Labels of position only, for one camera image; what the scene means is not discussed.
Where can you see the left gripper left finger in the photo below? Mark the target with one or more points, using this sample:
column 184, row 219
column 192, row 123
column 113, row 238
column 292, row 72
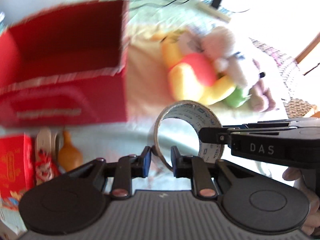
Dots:
column 128, row 168

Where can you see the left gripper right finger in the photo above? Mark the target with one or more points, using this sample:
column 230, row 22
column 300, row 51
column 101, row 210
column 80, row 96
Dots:
column 195, row 169

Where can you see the printed packing tape roll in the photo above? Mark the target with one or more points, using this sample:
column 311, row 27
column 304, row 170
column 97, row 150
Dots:
column 195, row 114

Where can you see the orange gourd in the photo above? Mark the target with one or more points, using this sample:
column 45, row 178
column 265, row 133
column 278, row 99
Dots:
column 69, row 157

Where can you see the red candy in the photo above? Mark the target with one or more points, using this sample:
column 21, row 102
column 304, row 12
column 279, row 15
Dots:
column 45, row 167

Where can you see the wooden spoon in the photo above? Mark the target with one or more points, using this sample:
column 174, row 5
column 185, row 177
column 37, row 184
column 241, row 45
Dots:
column 43, row 140

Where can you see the small red gift box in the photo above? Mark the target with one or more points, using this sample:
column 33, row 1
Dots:
column 17, row 169

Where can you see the right hand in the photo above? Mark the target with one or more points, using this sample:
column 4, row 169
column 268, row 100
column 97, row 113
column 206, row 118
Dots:
column 312, row 222

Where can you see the brown plush teddy bear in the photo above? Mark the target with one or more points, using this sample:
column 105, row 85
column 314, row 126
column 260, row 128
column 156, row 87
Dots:
column 261, row 98

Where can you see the green plush toy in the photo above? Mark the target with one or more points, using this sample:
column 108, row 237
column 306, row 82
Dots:
column 237, row 98

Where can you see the yellow red plush toy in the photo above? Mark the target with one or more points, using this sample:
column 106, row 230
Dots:
column 191, row 75

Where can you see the large red cardboard box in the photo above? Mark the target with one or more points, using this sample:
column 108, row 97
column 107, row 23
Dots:
column 66, row 66

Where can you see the white pink plush toy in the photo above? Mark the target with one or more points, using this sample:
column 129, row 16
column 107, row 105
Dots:
column 225, row 51

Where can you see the black power adapter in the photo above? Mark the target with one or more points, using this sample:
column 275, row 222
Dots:
column 216, row 3

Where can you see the white power strip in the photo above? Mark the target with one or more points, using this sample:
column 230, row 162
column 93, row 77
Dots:
column 204, row 7

